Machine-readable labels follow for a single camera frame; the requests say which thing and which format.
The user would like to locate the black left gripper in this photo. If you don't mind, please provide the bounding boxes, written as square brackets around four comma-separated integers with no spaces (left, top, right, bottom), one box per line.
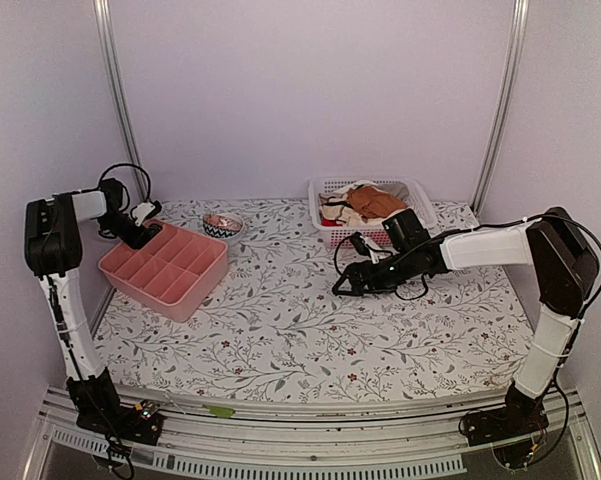
[100,211,152,248]

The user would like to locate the aluminium frame post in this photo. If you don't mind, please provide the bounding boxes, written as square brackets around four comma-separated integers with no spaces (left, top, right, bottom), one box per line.
[471,0,530,216]
[93,0,149,199]

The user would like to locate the pile of clothes in basket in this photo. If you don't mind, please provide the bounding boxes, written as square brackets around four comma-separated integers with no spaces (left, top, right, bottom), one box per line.
[318,180,415,228]

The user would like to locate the white plastic laundry basket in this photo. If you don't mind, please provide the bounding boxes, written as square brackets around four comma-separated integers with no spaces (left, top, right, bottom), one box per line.
[308,177,437,247]

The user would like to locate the right aluminium frame post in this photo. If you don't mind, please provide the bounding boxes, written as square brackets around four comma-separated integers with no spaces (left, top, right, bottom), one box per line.
[471,0,530,216]

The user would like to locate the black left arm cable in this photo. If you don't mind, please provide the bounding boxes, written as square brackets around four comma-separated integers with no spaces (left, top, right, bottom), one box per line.
[98,163,154,201]

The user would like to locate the floral table mat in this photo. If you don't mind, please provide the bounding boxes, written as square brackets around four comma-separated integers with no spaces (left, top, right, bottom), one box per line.
[95,199,532,403]

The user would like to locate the pink plastic divider box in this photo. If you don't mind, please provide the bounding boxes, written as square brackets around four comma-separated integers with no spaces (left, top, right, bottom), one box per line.
[98,220,228,322]

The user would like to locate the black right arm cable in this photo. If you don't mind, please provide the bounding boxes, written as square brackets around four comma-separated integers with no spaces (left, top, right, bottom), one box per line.
[332,234,431,302]

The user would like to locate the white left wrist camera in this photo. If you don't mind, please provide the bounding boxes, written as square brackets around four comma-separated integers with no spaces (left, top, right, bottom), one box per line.
[130,201,162,226]

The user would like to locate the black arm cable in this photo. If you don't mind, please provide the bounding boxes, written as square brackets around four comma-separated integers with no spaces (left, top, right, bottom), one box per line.
[332,234,431,302]
[98,163,154,201]

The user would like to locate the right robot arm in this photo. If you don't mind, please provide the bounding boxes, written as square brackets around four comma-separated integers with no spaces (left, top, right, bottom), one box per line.
[332,207,601,436]

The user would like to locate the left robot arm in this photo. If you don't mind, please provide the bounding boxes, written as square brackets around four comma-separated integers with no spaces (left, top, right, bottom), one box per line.
[24,178,162,434]

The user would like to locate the green leaf scrap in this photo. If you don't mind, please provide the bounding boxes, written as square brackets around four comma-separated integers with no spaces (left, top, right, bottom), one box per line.
[204,405,235,419]

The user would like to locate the front aluminium rail base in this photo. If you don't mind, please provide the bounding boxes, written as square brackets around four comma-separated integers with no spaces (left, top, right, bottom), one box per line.
[22,384,601,480]

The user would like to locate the left aluminium frame post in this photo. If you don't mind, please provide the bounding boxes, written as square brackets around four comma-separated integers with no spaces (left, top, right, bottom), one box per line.
[93,0,149,199]

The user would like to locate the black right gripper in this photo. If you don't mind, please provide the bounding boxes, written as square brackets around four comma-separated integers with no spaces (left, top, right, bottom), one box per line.
[333,248,417,297]

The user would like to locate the blue patterned bowl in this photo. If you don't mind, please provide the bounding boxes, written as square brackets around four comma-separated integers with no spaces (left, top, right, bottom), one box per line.
[203,223,244,242]

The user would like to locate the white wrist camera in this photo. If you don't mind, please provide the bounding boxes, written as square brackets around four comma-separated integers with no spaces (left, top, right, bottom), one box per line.
[130,201,162,226]
[349,232,392,264]

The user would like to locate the red patterned bowl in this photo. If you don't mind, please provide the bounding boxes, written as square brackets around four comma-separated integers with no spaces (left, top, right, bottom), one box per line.
[203,213,243,231]

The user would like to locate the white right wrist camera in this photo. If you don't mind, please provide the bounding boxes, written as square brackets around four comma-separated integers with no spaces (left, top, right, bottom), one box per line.
[349,232,392,264]

